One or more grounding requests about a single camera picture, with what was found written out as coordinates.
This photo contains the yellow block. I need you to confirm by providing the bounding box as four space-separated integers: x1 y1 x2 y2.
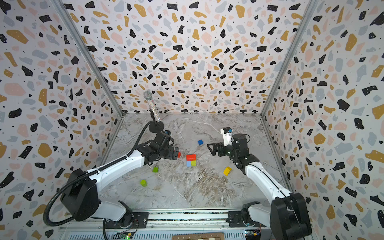
223 167 232 176

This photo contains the black microphone stand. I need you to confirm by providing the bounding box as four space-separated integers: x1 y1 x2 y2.
149 111 164 134

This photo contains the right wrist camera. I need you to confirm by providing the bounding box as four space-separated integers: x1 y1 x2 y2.
221 127 233 146

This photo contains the cardboard wooden tray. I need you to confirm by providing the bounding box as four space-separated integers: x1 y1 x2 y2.
172 233 225 240

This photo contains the lime green round block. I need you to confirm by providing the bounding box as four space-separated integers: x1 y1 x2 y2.
141 180 148 187

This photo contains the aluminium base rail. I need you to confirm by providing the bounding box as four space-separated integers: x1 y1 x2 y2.
56 208 316 233

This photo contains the glitter silver microphone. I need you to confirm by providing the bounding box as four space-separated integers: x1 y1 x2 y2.
144 90 161 122

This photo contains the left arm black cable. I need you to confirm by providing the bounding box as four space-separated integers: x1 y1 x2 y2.
42 120 158 227

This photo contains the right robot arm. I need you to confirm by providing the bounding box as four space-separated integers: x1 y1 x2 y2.
207 133 312 240

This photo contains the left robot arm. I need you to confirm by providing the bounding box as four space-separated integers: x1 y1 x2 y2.
43 132 179 228

